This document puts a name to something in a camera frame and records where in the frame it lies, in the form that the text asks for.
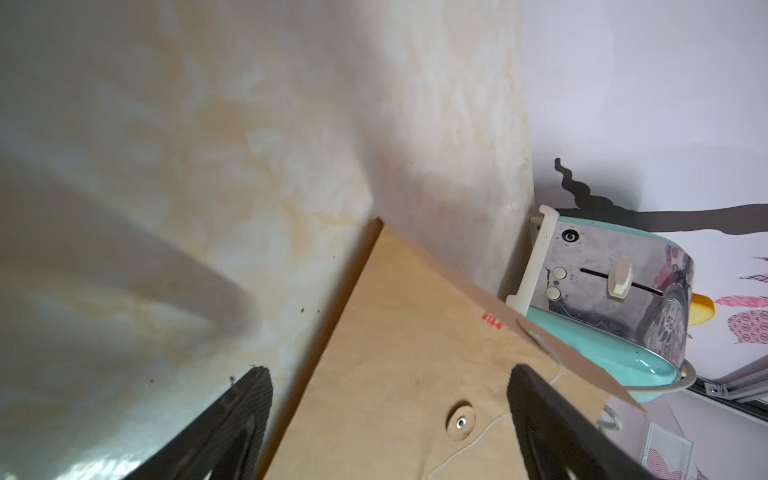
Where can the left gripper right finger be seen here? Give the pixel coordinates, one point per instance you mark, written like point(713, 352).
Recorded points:
point(556, 441)

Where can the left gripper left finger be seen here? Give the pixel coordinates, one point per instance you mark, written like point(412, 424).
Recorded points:
point(224, 441)

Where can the brown file bag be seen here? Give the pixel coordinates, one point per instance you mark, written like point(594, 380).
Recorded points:
point(411, 380)

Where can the mint green toaster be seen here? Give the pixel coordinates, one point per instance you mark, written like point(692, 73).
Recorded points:
point(619, 296)

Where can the yellow bread slice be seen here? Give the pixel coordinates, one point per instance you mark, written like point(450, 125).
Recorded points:
point(702, 310)

